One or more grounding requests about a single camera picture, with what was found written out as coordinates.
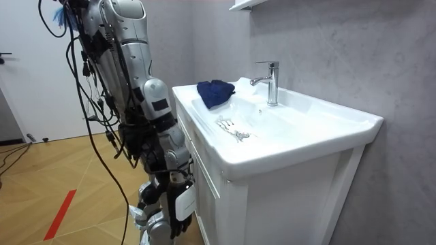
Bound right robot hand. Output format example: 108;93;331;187
166;179;198;240

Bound dark blue cloth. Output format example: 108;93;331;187
196;79;236;110

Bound robot legs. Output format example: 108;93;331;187
128;175;178;245

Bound white sink vanity cabinet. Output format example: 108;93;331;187
172;77;385;245

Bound red floor tape strip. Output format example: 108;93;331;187
43;189;78;242

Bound chrome faucet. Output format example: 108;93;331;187
249;61;280;107

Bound robot body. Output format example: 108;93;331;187
66;0;164;174

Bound white door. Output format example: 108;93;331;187
0;0;113;144

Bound black cable to floor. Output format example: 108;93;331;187
65;35;130;245

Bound white wall shelf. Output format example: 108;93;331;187
228;0;270;12

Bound cable bundle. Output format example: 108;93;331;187
37;0;90;39

